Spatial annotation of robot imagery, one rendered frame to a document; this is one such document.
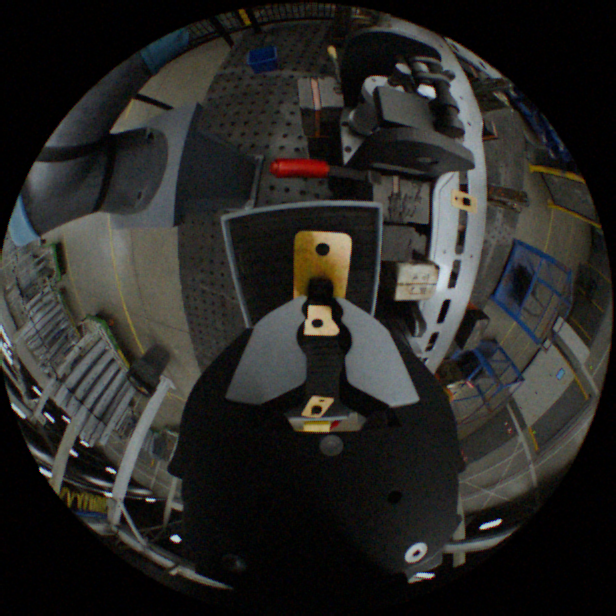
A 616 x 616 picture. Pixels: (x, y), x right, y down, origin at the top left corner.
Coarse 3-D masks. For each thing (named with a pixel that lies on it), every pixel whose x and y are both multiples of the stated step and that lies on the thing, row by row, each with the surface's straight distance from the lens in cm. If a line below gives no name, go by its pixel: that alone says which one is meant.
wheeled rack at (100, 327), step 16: (96, 320) 394; (112, 320) 384; (96, 336) 471; (112, 336) 380; (112, 352) 406; (128, 352) 430; (64, 368) 354; (128, 368) 422; (64, 384) 395; (96, 416) 434
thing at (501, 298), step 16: (512, 256) 245; (528, 256) 285; (544, 256) 233; (512, 272) 258; (528, 272) 301; (560, 272) 251; (512, 288) 274; (528, 288) 276; (560, 288) 308; (512, 304) 298; (528, 304) 258
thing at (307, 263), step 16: (304, 240) 12; (320, 240) 12; (336, 240) 12; (304, 256) 12; (320, 256) 12; (336, 256) 12; (304, 272) 13; (320, 272) 13; (336, 272) 13; (304, 288) 13; (320, 288) 12; (336, 288) 13; (320, 304) 13
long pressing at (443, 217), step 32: (416, 32) 78; (448, 64) 70; (480, 128) 60; (480, 160) 53; (448, 192) 42; (480, 192) 50; (448, 224) 42; (480, 224) 50; (448, 256) 44; (448, 288) 47; (448, 320) 53
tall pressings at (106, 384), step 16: (96, 352) 416; (80, 368) 410; (96, 368) 425; (112, 368) 444; (80, 384) 427; (96, 384) 440; (112, 384) 457; (128, 384) 482; (64, 400) 450; (80, 400) 439; (96, 400) 476; (112, 400) 476; (128, 400) 464; (80, 416) 450; (112, 416) 457; (80, 432) 471; (96, 432) 480
